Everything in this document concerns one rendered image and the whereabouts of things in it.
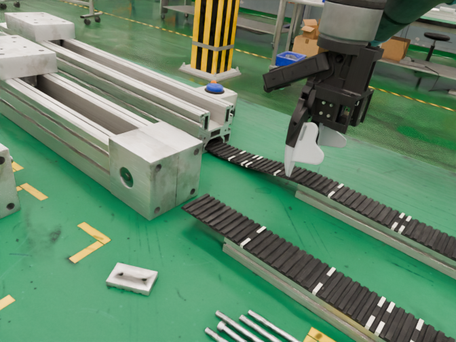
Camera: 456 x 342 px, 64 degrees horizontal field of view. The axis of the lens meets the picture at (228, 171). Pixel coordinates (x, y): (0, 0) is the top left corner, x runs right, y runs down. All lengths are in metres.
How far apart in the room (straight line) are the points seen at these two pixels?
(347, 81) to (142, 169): 0.30
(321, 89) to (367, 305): 0.28
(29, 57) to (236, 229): 0.53
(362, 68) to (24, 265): 0.48
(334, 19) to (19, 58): 0.57
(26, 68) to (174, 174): 0.41
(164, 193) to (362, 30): 0.34
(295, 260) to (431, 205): 0.35
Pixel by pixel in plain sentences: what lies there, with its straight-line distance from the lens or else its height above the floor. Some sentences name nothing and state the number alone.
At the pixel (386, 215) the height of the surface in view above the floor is 0.81.
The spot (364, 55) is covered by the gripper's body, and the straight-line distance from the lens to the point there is 0.52.
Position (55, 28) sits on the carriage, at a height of 0.89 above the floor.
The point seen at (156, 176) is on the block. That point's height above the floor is 0.85.
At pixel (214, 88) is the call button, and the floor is 0.85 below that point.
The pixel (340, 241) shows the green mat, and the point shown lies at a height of 0.78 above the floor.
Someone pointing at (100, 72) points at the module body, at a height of 0.86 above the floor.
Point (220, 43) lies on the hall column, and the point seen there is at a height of 0.35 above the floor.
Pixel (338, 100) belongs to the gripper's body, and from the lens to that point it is 0.52.
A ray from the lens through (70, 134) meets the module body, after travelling 0.63.
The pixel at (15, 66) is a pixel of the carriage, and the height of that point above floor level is 0.89.
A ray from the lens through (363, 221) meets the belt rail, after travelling 0.60.
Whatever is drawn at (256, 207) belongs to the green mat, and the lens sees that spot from 0.58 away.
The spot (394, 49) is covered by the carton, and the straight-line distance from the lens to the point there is 5.39.
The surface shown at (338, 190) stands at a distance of 0.61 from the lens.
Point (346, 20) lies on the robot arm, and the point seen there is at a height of 1.06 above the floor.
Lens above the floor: 1.11
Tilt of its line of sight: 30 degrees down
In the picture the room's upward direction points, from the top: 8 degrees clockwise
